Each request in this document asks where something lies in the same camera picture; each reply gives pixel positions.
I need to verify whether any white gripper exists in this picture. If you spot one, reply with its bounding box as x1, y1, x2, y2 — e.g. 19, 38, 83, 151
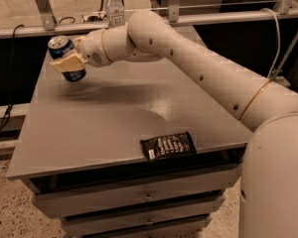
51, 30, 111, 72

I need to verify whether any bottom grey drawer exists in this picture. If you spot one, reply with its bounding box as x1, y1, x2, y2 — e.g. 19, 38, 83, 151
76, 215, 213, 238

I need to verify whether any black snack wrapper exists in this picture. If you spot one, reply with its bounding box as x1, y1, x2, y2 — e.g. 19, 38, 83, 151
140, 132, 197, 162

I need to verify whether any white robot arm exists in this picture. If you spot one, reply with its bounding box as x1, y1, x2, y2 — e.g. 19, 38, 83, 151
52, 11, 298, 238

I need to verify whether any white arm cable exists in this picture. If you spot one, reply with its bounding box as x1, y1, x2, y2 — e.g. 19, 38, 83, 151
259, 7, 282, 81

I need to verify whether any blue pepsi can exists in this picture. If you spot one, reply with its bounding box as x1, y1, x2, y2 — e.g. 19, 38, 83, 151
48, 36, 86, 82

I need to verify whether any metal guard rail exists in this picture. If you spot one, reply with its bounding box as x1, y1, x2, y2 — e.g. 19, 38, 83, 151
0, 0, 298, 39

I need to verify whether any grey drawer cabinet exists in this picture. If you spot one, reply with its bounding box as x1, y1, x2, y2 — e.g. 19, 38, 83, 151
6, 26, 256, 238

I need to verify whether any clear plastic water bottle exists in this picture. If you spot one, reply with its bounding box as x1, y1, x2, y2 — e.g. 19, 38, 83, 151
105, 0, 125, 28

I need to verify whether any black cable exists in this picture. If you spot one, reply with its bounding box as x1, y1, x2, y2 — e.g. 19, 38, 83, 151
0, 24, 26, 134

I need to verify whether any grey drawer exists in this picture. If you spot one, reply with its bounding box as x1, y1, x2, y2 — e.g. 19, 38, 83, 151
76, 215, 213, 238
33, 164, 241, 218
62, 195, 224, 237

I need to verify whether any middle grey drawer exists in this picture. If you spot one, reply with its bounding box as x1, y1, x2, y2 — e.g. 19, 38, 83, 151
62, 195, 224, 237

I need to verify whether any white floor power socket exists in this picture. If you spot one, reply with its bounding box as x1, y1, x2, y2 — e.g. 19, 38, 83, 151
81, 12, 106, 22

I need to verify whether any top grey drawer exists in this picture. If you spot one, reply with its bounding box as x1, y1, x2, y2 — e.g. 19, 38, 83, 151
33, 164, 241, 218

